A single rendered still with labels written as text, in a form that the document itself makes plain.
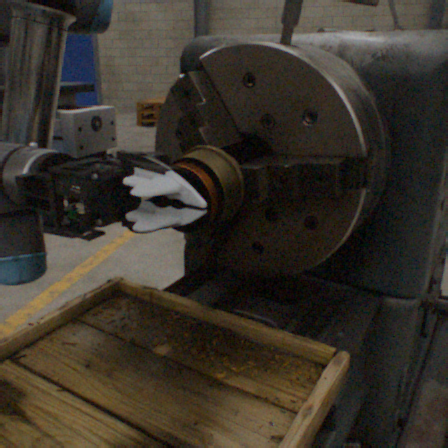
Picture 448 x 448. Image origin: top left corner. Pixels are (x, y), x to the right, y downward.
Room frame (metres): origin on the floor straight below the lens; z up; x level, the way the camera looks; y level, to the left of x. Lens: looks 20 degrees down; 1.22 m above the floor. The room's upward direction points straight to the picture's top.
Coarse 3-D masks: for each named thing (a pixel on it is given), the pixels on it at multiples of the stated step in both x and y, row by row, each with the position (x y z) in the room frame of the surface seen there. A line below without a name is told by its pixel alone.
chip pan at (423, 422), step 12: (444, 324) 1.06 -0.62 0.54; (432, 336) 1.00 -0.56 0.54; (444, 336) 1.00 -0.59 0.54; (444, 348) 0.95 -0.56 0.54; (432, 360) 0.90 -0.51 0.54; (444, 360) 0.90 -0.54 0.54; (420, 372) 0.86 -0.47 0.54; (432, 372) 0.86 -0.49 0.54; (444, 372) 0.86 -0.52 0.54; (432, 384) 0.82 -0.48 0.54; (444, 384) 0.82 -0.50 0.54; (420, 396) 0.78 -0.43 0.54; (432, 396) 0.78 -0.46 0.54; (444, 396) 0.78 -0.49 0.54; (408, 408) 0.75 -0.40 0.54; (420, 408) 0.75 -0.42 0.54; (432, 408) 0.75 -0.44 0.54; (444, 408) 0.75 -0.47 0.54; (420, 420) 0.71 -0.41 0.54; (432, 420) 0.71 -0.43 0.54; (444, 420) 0.71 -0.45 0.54; (420, 432) 0.68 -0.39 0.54; (432, 432) 0.68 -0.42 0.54; (444, 432) 0.68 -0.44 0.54; (408, 444) 0.66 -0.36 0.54; (420, 444) 0.65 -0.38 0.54; (432, 444) 0.66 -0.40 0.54; (444, 444) 0.65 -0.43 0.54
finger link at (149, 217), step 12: (144, 204) 0.47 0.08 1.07; (156, 204) 0.46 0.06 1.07; (168, 204) 0.46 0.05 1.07; (180, 204) 0.45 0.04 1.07; (132, 216) 0.45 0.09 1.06; (144, 216) 0.45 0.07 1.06; (156, 216) 0.45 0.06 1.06; (168, 216) 0.44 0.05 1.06; (180, 216) 0.44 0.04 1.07; (192, 216) 0.43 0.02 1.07; (132, 228) 0.42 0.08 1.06; (144, 228) 0.42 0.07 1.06; (156, 228) 0.42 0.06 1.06; (168, 228) 0.45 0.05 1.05
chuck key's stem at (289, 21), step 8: (288, 0) 0.60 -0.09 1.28; (296, 0) 0.60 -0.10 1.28; (288, 8) 0.60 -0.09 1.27; (296, 8) 0.60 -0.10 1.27; (288, 16) 0.60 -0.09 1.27; (296, 16) 0.60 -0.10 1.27; (288, 24) 0.60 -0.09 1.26; (296, 24) 0.60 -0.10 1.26; (288, 32) 0.60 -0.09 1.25; (280, 40) 0.61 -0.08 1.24; (288, 40) 0.61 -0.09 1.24
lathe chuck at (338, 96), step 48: (240, 48) 0.60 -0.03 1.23; (288, 48) 0.57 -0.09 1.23; (240, 96) 0.60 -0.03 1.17; (288, 96) 0.56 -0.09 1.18; (336, 96) 0.53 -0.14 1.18; (240, 144) 0.66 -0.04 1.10; (288, 144) 0.56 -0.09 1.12; (336, 144) 0.53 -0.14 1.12; (240, 240) 0.59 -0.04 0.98; (288, 240) 0.55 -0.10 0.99; (336, 240) 0.52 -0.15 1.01
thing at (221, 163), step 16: (176, 160) 0.50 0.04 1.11; (192, 160) 0.48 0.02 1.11; (208, 160) 0.48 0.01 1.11; (224, 160) 0.50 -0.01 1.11; (192, 176) 0.45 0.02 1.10; (208, 176) 0.47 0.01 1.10; (224, 176) 0.47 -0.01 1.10; (240, 176) 0.49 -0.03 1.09; (208, 192) 0.45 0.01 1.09; (224, 192) 0.47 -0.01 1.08; (240, 192) 0.49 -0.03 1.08; (208, 208) 0.45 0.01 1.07; (224, 208) 0.47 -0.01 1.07; (192, 224) 0.46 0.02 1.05; (208, 224) 0.48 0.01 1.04
